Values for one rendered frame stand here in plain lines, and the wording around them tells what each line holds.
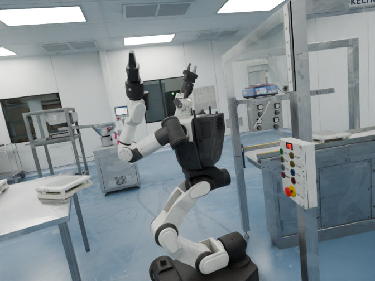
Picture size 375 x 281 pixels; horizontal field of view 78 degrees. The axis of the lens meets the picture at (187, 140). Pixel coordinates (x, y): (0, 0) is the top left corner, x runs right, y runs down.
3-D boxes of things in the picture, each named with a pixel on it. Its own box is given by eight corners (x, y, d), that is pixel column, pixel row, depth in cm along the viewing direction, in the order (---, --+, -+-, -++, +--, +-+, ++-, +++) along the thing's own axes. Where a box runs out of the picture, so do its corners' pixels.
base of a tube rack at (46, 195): (37, 198, 152) (36, 195, 151) (68, 184, 174) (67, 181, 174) (63, 199, 143) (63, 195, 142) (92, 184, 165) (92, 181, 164)
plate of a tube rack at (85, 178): (35, 191, 151) (34, 188, 151) (66, 178, 173) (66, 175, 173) (62, 192, 142) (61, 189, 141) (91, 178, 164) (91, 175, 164)
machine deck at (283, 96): (251, 105, 159) (250, 99, 159) (234, 105, 196) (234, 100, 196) (335, 92, 164) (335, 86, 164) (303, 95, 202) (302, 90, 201)
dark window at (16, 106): (11, 144, 573) (-1, 99, 555) (11, 144, 575) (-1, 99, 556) (68, 135, 602) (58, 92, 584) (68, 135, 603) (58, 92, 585)
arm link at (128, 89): (119, 68, 101) (123, 95, 107) (142, 68, 102) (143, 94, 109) (123, 62, 112) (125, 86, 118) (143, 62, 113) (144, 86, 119)
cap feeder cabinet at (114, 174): (102, 197, 366) (92, 151, 353) (105, 185, 420) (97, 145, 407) (142, 188, 379) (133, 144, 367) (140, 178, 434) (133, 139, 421)
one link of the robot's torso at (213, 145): (231, 158, 151) (225, 103, 145) (216, 176, 121) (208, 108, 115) (190, 159, 164) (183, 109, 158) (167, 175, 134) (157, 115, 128)
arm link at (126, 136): (128, 118, 126) (119, 149, 132) (121, 122, 116) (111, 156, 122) (145, 125, 126) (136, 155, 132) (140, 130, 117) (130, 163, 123)
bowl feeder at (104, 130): (95, 149, 369) (90, 126, 362) (98, 145, 403) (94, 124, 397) (126, 143, 379) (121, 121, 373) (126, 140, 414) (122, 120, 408)
